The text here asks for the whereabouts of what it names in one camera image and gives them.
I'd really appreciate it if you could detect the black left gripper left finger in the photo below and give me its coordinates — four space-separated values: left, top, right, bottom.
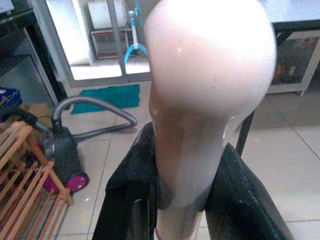
91 121 161 240

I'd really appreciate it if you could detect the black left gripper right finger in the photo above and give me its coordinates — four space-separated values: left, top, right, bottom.
204 142 295 240

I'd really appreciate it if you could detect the teal floor mat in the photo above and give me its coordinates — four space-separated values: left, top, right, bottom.
70 83 141 115

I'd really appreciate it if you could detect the grey purple vacuum cleaner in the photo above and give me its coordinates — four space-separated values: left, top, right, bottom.
41 117 90 195

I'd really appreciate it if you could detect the wooden slatted rack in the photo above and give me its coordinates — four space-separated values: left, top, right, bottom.
0 121 75 240

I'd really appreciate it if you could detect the white framed glass door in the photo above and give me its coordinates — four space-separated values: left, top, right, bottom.
32 0 154 88

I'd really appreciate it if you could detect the white shelf cabinet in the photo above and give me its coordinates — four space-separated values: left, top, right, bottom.
266 21 320 97

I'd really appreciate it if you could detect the blue white squeegee mop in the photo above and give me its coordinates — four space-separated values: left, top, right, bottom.
123 2 148 66

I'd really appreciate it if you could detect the grey vacuum hose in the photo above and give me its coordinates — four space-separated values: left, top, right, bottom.
51 96 139 141

